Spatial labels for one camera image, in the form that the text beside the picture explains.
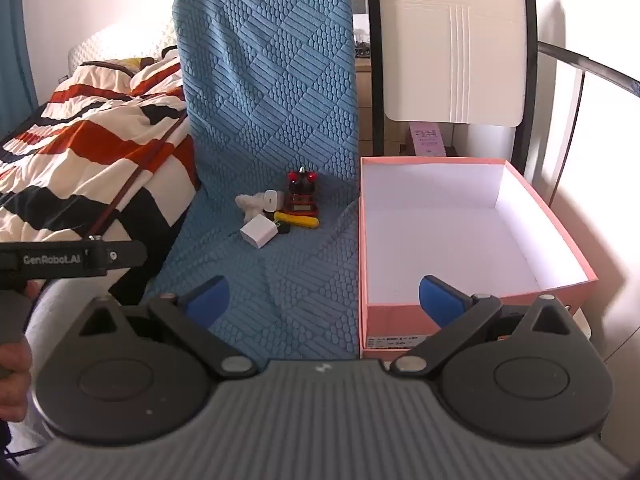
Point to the black usb stick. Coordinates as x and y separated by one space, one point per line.
283 227

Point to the person's left hand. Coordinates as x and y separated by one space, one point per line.
16 357

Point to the striped red white black blanket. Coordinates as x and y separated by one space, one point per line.
109 155

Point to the red black robot toy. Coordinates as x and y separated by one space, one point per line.
299 198

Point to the blue textured chair cover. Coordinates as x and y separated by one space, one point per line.
270 87

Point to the white square adapter box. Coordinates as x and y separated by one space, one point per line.
259 231

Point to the blue curtain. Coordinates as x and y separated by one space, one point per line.
18 98

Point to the purple paper card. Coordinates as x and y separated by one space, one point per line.
426 139

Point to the white fluffy plush toy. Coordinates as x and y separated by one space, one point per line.
251 205

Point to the pink cardboard box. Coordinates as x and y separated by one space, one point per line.
474 223

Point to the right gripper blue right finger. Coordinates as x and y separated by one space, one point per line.
462 320

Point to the cream black-framed chair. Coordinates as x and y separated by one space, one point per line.
466 62

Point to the black metal railing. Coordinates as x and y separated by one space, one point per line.
583 66

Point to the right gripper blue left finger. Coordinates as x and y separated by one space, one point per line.
188 318

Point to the yellow black screwdriver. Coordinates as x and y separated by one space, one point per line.
306 222

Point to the small white charger plug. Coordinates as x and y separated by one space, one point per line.
273 201

